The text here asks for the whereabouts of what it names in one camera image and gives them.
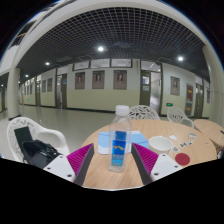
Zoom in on clear blue-labelled water bottle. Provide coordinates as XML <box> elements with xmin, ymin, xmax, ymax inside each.
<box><xmin>108</xmin><ymin>104</ymin><xmax>133</xmax><ymax>173</ymax></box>

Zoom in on flat round red coaster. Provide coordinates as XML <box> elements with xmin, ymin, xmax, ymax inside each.
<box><xmin>174</xmin><ymin>152</ymin><xmax>191</xmax><ymax>167</ymax></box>

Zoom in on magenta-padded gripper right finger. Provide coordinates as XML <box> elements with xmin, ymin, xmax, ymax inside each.
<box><xmin>130</xmin><ymin>142</ymin><xmax>184</xmax><ymax>186</ymax></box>

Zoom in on black flat tablet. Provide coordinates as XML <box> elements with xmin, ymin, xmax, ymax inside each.
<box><xmin>13</xmin><ymin>125</ymin><xmax>34</xmax><ymax>151</ymax></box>

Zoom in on black bag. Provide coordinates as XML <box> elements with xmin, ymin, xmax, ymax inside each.
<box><xmin>21</xmin><ymin>139</ymin><xmax>63</xmax><ymax>169</ymax></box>

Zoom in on white paper cup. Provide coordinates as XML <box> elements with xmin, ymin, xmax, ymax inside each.
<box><xmin>147</xmin><ymin>135</ymin><xmax>174</xmax><ymax>156</ymax></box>

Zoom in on white plastic armchair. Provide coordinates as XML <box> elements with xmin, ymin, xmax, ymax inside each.
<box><xmin>6</xmin><ymin>116</ymin><xmax>70</xmax><ymax>163</ymax></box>

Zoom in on blue and white paper sheet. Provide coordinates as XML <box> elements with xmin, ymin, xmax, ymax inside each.
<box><xmin>97</xmin><ymin>130</ymin><xmax>150</xmax><ymax>155</ymax></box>

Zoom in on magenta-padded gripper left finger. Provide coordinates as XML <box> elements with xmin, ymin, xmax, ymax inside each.
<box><xmin>43</xmin><ymin>143</ymin><xmax>95</xmax><ymax>187</ymax></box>

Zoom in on round ceiling lights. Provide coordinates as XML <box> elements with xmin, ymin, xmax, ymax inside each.
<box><xmin>23</xmin><ymin>44</ymin><xmax>185</xmax><ymax>79</ymax></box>

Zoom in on round wooden side table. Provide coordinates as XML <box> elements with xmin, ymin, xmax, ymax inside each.
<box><xmin>193</xmin><ymin>118</ymin><xmax>224</xmax><ymax>153</ymax></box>

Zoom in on framed wall portraits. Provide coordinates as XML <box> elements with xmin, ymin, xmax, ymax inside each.
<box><xmin>23</xmin><ymin>69</ymin><xmax>212</xmax><ymax>101</ymax></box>

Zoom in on black and white sticker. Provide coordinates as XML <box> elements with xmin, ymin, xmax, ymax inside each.
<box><xmin>179</xmin><ymin>141</ymin><xmax>194</xmax><ymax>148</ymax></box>

